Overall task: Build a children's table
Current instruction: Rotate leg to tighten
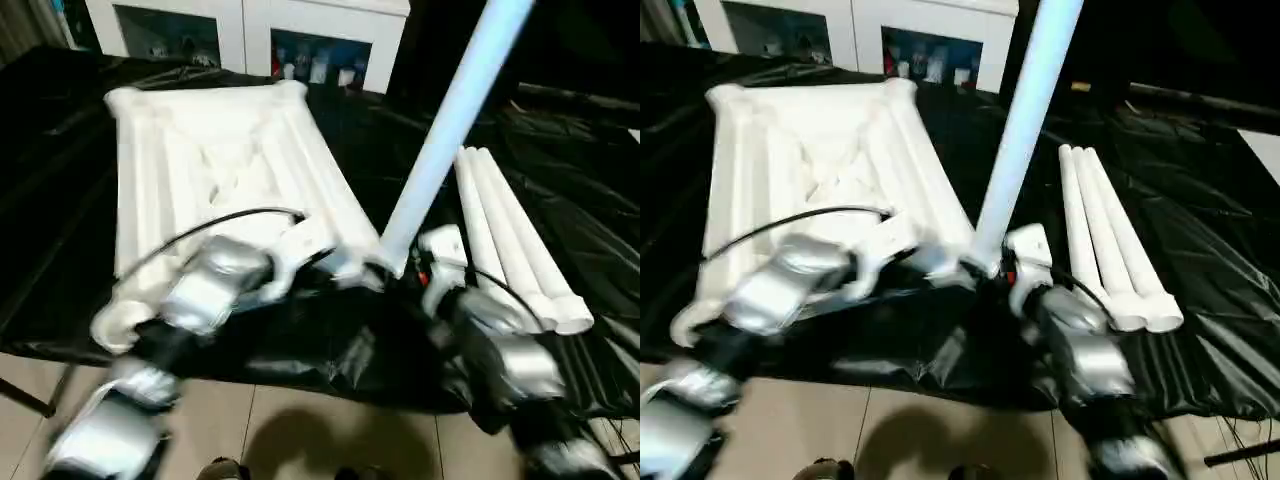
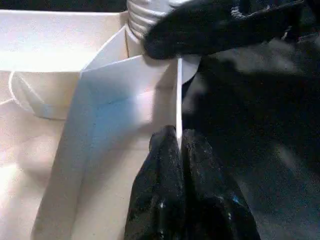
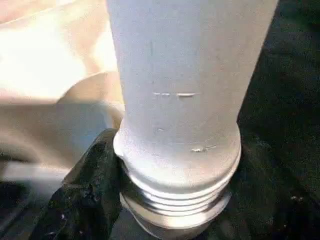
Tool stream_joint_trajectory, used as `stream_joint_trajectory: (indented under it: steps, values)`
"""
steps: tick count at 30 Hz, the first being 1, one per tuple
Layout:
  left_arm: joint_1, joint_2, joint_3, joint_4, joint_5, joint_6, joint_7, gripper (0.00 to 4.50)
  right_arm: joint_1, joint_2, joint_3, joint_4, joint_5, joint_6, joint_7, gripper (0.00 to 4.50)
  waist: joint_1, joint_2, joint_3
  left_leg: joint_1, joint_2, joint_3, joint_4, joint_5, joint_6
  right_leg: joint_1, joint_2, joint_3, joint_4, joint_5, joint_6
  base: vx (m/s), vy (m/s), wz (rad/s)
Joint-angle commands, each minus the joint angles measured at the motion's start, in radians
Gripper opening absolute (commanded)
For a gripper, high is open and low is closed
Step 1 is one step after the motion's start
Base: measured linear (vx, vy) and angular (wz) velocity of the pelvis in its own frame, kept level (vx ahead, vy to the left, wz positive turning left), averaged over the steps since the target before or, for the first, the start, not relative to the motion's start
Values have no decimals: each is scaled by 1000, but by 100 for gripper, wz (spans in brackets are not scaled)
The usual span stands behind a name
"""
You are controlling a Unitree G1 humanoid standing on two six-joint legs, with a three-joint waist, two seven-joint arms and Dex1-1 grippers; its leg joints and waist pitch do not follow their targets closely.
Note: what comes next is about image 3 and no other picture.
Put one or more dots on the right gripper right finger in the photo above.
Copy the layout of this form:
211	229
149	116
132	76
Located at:
262	200

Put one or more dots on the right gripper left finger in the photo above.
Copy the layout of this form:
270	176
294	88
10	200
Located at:
85	195

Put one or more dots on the white plastic table top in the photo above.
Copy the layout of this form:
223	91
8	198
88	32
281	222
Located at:
50	62

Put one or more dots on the white plastic table leg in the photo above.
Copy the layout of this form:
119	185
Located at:
180	75

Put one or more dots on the black mat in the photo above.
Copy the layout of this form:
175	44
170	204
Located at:
287	87

